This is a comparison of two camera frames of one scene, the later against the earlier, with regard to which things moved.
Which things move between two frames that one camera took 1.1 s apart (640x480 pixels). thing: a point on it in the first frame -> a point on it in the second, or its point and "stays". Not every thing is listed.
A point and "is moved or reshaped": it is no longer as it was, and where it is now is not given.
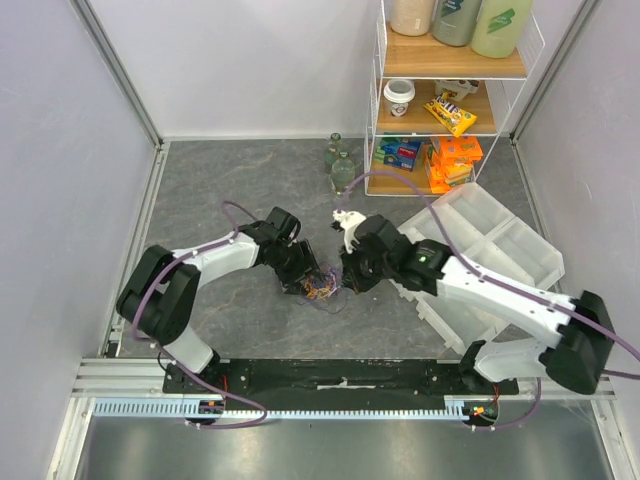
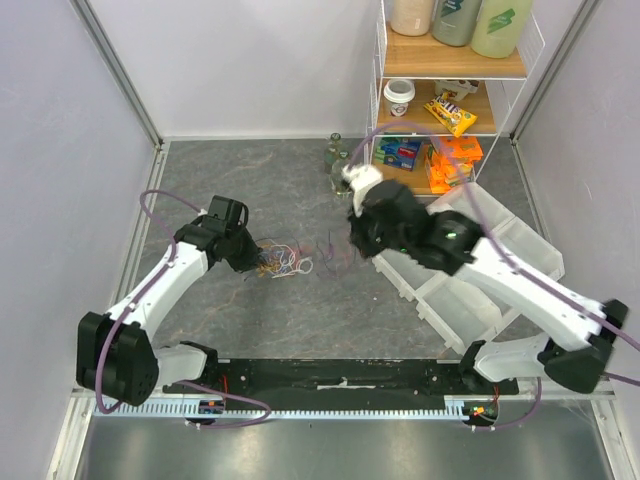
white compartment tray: [521, 252] stays
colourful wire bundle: [322, 285] is moved or reshaped
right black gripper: [357, 270] -> [364, 234]
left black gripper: [306, 263] -> [249, 260]
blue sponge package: [397, 152] stays
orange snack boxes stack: [450, 160] stays
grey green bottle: [455, 21] stays
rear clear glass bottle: [331, 152] stays
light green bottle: [498, 27] stays
